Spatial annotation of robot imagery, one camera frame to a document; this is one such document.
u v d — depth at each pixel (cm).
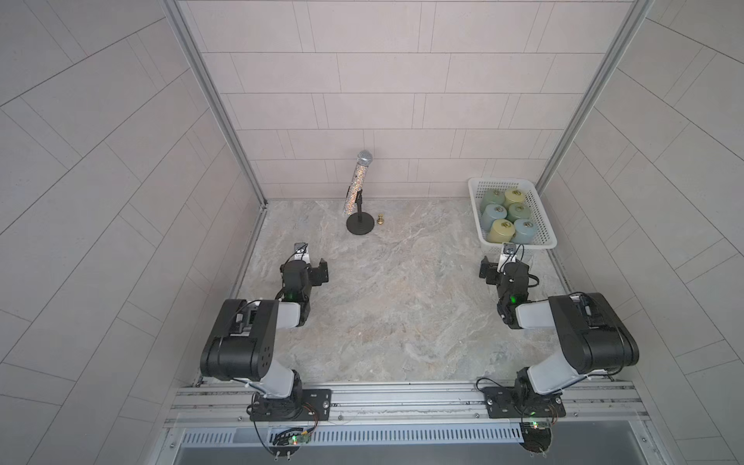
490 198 108
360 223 108
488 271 84
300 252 78
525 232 97
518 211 102
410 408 71
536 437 68
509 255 77
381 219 109
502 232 96
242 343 45
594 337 45
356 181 91
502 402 71
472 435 68
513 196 107
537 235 99
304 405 70
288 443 65
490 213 103
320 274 85
